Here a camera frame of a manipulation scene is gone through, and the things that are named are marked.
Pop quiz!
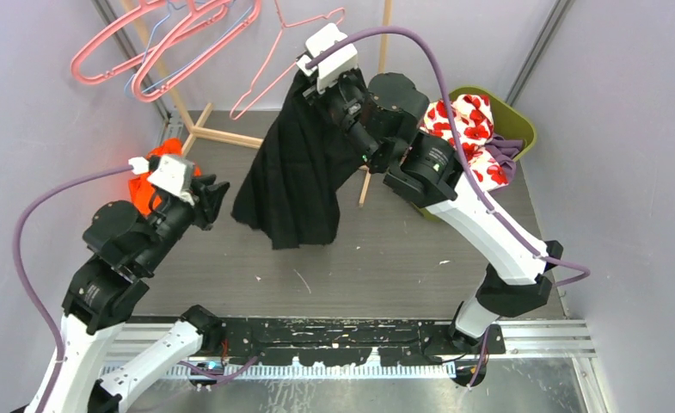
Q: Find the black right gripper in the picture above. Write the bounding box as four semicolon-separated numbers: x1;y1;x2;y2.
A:
303;67;385;170

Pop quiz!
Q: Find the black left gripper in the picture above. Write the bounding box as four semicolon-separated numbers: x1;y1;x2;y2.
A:
140;173;233;271

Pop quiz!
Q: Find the thin pink wire hanger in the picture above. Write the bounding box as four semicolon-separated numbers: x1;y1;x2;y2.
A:
229;1;346;120

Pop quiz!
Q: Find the black skirt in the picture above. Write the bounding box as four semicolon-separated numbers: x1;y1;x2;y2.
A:
231;72;362;250

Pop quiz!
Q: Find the red white patterned garment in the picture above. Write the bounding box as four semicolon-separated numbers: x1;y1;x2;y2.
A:
420;94;505;191

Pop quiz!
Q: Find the purple skirt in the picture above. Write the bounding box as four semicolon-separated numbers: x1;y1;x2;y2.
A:
484;133;525;187

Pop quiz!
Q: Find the pink plastic hanger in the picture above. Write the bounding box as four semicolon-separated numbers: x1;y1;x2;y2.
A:
127;1;249;98

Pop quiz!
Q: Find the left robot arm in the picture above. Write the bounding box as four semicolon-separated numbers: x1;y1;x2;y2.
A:
21;175;230;412

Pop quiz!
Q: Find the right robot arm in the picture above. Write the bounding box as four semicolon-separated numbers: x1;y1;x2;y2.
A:
302;69;563;354

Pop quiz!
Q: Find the orange cloth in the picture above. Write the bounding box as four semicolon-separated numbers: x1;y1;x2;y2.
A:
127;138;183;218

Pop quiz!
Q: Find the wooden clothes rack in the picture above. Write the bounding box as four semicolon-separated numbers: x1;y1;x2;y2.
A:
119;0;393;207

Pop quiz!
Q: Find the green plastic basket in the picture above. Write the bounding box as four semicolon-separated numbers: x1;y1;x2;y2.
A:
416;85;537;224

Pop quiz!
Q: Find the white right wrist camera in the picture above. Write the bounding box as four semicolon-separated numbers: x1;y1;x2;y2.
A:
296;22;361;96

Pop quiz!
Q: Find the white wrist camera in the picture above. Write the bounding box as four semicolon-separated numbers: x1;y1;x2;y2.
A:
128;155;196;206
296;22;361;96

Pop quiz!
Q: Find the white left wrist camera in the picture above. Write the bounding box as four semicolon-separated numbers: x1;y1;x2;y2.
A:
128;155;196;206

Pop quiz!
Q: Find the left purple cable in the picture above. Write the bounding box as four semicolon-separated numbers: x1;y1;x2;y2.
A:
10;163;259;413

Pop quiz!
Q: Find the purple cable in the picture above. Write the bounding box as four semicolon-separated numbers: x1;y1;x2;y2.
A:
10;163;259;413
305;25;592;394

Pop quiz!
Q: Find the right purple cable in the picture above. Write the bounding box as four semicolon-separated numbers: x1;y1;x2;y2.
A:
305;25;592;394

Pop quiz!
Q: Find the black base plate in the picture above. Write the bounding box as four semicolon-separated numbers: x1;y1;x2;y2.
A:
195;317;480;367

